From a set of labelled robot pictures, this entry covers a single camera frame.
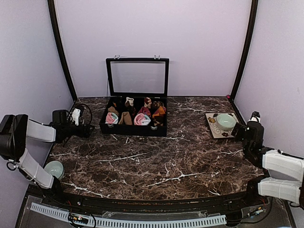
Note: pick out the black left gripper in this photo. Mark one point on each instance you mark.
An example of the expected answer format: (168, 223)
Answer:
(86, 133)

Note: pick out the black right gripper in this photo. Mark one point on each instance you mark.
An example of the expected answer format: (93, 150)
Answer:
(241, 128)

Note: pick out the maroon purple orange striped sock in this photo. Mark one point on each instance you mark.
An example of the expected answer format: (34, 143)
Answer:
(160, 112)

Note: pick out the brown argyle sock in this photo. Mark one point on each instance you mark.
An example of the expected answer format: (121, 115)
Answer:
(158, 121)

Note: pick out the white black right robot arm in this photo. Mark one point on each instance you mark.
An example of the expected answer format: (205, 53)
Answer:
(283, 173)

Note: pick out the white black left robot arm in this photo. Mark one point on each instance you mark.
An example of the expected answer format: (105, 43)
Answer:
(16, 129)

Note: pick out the pale green ceramic bowl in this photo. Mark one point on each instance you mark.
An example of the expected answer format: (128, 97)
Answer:
(225, 122)

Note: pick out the square floral ceramic plate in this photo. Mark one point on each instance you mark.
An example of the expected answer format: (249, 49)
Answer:
(214, 129)

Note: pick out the pink white rolled sock left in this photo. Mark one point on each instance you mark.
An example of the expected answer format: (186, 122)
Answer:
(111, 118)

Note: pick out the pink white rolled sock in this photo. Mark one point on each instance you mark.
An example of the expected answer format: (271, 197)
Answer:
(141, 120)
(111, 118)

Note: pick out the brown tan rolled sock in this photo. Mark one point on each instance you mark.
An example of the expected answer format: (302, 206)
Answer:
(125, 119)

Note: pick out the pale green bowl left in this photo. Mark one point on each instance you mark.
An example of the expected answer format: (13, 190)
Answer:
(55, 168)

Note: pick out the cream brown rolled sock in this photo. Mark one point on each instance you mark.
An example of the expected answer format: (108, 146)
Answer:
(129, 102)

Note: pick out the pink white rolled sock right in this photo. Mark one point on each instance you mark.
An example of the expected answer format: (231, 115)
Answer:
(141, 120)

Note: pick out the maroon teal rolled sock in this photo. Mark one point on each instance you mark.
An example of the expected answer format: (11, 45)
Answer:
(145, 110)

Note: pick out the black sock organizer box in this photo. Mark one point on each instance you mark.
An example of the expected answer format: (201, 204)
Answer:
(145, 79)

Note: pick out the leopard pattern rolled sock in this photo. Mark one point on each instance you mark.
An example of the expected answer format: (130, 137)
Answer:
(157, 104)

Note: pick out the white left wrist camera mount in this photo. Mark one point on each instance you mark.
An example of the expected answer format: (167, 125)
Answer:
(75, 116)

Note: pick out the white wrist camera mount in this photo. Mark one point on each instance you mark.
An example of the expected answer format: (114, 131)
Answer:
(255, 117)
(75, 116)

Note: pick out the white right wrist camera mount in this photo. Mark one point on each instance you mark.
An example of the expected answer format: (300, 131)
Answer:
(255, 117)

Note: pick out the black front table rail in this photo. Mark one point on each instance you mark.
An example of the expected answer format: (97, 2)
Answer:
(232, 203)

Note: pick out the white slotted cable duct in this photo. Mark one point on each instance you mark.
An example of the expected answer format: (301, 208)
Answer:
(81, 220)

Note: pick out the black right frame post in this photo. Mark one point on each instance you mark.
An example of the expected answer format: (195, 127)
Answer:
(246, 48)

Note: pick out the black frame post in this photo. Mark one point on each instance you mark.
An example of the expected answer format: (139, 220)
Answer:
(60, 49)
(246, 48)

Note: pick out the black left frame post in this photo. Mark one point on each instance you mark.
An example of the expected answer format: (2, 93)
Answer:
(60, 49)

